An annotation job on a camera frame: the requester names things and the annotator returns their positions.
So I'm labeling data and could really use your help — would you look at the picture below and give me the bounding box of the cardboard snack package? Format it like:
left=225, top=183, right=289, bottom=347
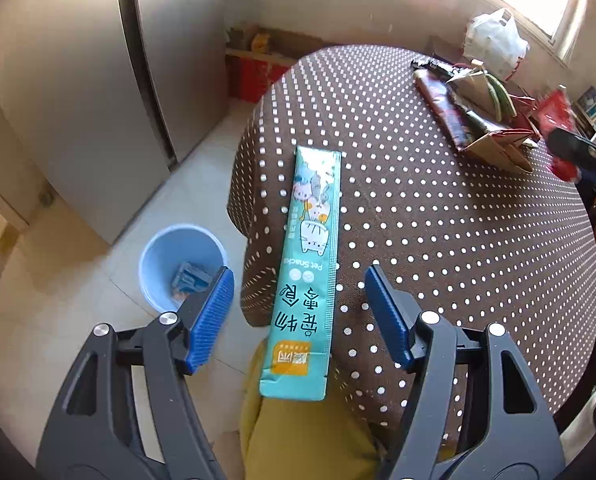
left=445, top=68, right=540, bottom=174

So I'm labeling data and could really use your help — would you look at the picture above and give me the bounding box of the dark red snack wrapper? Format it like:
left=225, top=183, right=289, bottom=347
left=413, top=68, right=476, bottom=152

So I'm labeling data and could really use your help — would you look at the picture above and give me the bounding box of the teal pet snack wrapper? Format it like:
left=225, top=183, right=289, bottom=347
left=259, top=146, right=341, bottom=402

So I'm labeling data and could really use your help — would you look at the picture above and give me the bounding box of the blue plastic trash bin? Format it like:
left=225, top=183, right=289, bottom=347
left=138, top=223, right=228, bottom=314

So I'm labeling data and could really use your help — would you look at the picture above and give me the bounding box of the brown polka dot tablecloth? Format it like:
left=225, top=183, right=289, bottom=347
left=227, top=46, right=596, bottom=428

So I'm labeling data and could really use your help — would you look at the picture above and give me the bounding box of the yellow trouser leg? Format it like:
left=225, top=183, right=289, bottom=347
left=239, top=341, right=380, bottom=480

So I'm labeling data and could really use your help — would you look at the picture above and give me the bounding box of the white plastic bag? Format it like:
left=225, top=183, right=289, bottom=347
left=462, top=8, right=530, bottom=80

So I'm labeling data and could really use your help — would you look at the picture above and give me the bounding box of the silver double-door refrigerator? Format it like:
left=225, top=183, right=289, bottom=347
left=0, top=0, right=228, bottom=243

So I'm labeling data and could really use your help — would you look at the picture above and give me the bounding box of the red cardboard box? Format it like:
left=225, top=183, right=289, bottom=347
left=225, top=52, right=295, bottom=103

